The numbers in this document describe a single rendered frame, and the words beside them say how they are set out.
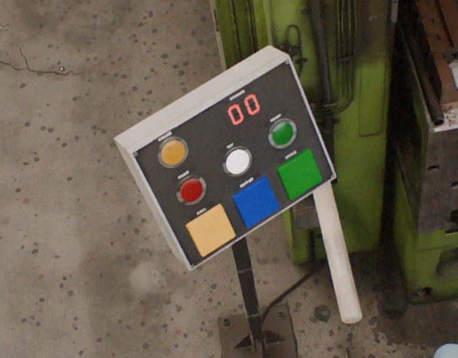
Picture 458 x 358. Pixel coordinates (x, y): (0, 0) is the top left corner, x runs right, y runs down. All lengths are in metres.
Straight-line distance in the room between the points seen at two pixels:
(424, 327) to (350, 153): 0.63
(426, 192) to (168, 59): 1.34
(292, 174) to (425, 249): 0.75
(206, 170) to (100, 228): 1.29
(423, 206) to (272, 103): 0.63
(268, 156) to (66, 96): 1.59
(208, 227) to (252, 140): 0.18
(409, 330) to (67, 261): 1.01
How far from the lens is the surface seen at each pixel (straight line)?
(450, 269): 2.78
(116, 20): 3.52
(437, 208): 2.37
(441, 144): 2.13
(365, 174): 2.56
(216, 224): 1.86
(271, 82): 1.82
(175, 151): 1.78
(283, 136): 1.86
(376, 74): 2.23
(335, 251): 2.24
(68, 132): 3.29
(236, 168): 1.84
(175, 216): 1.83
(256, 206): 1.88
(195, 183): 1.81
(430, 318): 2.88
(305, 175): 1.91
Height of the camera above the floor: 2.65
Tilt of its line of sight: 59 degrees down
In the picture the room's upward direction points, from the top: 11 degrees counter-clockwise
